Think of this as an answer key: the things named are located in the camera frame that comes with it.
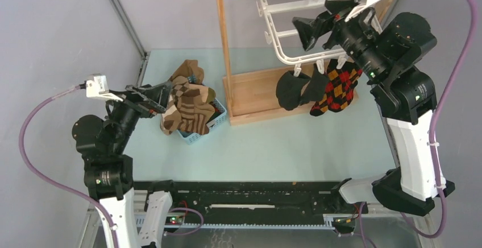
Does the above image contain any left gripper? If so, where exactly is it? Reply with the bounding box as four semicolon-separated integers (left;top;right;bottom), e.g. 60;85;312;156
102;79;173;150

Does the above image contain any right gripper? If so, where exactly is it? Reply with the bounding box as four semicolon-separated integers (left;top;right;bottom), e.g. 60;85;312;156
292;0;389;82

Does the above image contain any white plastic clip hanger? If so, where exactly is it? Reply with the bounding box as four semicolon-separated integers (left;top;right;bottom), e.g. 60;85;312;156
257;0;381;77

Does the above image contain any brown striped sock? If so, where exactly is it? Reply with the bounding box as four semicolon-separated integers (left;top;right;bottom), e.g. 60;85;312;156
160;96;215;135

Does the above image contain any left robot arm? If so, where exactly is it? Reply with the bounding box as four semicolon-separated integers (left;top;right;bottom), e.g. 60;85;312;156
72;80;173;247

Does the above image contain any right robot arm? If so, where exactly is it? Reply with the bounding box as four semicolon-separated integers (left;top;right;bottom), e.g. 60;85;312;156
292;0;455;216

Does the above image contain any brown argyle sock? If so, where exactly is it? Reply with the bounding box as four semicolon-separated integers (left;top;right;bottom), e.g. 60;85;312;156
165;76;216;119

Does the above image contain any plain brown sock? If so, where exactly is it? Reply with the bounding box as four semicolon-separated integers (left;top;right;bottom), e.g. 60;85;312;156
169;59;205;85

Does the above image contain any red yellow argyle sock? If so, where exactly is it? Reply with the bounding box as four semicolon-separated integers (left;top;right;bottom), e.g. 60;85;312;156
310;59;363;117

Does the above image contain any black sock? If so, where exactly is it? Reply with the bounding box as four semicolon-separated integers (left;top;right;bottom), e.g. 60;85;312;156
275;64;329;110

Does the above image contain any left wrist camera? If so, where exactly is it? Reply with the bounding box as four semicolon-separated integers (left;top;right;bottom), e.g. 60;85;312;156
85;73;123;102

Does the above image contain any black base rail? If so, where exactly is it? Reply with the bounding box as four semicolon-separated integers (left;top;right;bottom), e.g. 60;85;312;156
134;180;367;226

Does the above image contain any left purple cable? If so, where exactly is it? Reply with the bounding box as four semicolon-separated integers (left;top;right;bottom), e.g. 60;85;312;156
19;84;121;248

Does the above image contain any purple cable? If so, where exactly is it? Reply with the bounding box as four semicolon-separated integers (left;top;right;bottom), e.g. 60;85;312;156
19;84;121;248
375;0;479;239

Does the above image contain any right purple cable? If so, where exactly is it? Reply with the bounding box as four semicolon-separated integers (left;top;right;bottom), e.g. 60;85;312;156
375;0;479;239

